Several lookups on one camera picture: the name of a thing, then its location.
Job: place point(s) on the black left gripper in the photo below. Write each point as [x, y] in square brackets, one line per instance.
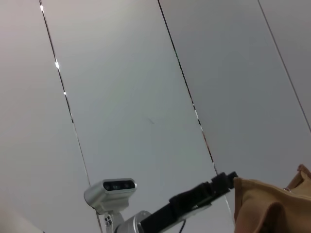
[179, 206]

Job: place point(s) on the khaki canvas food bag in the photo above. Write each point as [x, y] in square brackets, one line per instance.
[262, 206]

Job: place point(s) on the large silver zipper pull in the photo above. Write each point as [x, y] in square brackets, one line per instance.
[287, 189]

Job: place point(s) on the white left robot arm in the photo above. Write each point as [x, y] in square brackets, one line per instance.
[132, 222]

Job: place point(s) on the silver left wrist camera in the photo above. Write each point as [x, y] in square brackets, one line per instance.
[109, 194]

